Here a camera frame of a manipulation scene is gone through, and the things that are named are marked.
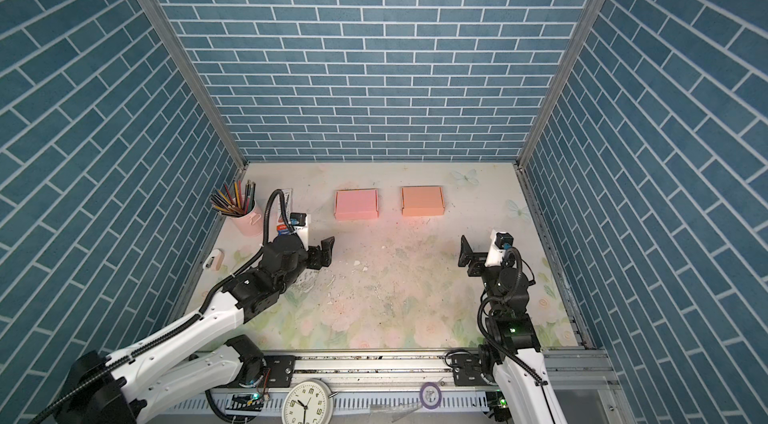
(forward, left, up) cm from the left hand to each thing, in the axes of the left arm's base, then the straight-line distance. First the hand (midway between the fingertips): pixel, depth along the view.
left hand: (324, 238), depth 81 cm
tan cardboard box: (+22, -30, -12) cm, 39 cm away
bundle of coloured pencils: (+17, +33, -7) cm, 37 cm away
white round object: (+1, +36, -14) cm, 39 cm away
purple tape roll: (-37, -27, -15) cm, 48 cm away
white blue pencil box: (+13, +18, -15) cm, 27 cm away
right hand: (-2, -41, +4) cm, 41 cm away
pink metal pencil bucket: (+11, +26, -9) cm, 29 cm away
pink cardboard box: (+20, -7, -11) cm, 24 cm away
